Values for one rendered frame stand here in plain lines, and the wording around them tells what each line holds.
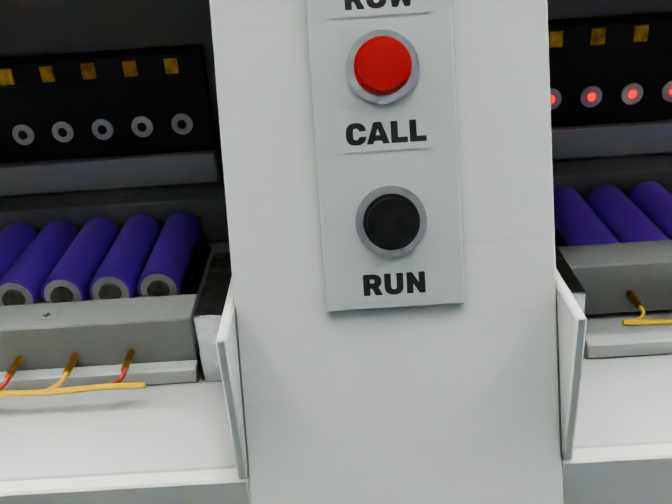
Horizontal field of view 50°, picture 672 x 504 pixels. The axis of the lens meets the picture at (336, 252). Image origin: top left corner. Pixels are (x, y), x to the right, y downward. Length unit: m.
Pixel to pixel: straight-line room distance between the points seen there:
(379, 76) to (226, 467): 0.13
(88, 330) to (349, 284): 0.11
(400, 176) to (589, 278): 0.11
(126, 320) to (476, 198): 0.13
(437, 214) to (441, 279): 0.02
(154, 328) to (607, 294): 0.17
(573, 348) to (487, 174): 0.05
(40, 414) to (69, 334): 0.03
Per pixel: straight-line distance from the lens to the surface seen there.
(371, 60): 0.20
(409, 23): 0.21
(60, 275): 0.32
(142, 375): 0.27
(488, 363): 0.22
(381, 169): 0.21
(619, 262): 0.29
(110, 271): 0.32
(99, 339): 0.28
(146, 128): 0.39
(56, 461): 0.25
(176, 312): 0.27
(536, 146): 0.21
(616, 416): 0.25
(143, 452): 0.25
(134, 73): 0.38
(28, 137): 0.41
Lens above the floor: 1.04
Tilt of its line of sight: 6 degrees down
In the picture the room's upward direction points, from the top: 4 degrees counter-clockwise
